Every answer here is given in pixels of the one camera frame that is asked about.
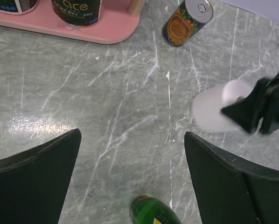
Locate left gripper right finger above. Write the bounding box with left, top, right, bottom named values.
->
left=184, top=132, right=279, bottom=224

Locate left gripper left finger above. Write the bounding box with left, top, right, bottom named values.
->
left=0, top=128, right=81, bottom=224

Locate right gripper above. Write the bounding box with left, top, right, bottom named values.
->
left=221, top=72, right=279, bottom=134

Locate white roll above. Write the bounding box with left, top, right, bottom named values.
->
left=191, top=80, right=252, bottom=133

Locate black label roll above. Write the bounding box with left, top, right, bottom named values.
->
left=51, top=0, right=102, bottom=27
left=0, top=0, right=39, bottom=14

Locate pink three-tier shelf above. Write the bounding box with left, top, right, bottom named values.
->
left=0, top=0, right=145, bottom=44

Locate green glass bottle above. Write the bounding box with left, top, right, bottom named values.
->
left=129, top=195, right=181, bottom=224

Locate dark tin can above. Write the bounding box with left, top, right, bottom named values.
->
left=162, top=0, right=213, bottom=47

